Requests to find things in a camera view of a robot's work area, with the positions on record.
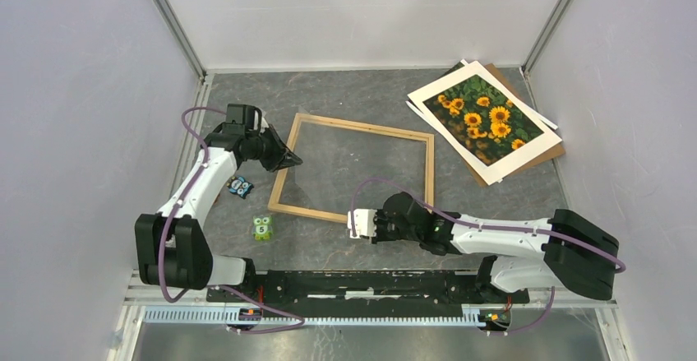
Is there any wooden picture frame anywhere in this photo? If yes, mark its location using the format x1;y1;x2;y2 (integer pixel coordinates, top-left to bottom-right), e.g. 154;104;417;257
267;113;435;224

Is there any sunflower photo white border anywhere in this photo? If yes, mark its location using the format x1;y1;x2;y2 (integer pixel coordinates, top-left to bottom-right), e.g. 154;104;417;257
407;61;564;186

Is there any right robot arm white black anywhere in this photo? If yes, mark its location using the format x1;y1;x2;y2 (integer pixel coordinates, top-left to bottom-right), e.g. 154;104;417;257
347;192;625;302

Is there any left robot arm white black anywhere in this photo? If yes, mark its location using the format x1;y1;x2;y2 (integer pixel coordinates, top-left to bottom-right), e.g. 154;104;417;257
135;104;302;302

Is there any blue owl toy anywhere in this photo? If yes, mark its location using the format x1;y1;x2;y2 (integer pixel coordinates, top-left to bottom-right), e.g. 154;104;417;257
225;175;254;199

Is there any green owl number toy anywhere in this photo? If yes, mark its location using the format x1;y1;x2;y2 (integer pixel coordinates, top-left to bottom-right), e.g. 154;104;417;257
252;215;274;241

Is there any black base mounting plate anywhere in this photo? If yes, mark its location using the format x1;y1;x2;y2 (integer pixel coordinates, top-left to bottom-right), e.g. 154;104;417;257
237;270;530;317

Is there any brown cardboard backing board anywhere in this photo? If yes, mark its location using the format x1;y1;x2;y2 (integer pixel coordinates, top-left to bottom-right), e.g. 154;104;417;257
468;62;565;188

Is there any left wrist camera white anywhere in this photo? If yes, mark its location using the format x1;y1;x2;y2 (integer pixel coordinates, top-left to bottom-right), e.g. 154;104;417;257
253;107;269;133

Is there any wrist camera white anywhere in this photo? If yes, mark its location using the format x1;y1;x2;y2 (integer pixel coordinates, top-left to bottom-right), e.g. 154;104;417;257
253;107;269;133
347;209;377;239

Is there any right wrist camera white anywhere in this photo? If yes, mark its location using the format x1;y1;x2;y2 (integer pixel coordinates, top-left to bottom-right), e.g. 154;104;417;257
347;209;377;239

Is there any left aluminium corner post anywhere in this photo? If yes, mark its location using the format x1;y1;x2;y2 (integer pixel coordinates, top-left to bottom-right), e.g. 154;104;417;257
153;0;206;80

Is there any aluminium corner post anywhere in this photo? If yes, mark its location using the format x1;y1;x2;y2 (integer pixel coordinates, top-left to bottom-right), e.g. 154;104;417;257
520;0;573;77
153;0;206;80

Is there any toothed aluminium rail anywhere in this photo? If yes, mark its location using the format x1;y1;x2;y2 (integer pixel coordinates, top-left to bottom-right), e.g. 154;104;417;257
143;305;485;328

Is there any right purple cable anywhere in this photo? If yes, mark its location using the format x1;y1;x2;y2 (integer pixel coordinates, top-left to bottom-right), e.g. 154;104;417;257
350;177;627;338

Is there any right aluminium corner post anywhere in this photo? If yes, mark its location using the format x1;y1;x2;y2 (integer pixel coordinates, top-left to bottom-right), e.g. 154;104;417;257
520;0;573;77

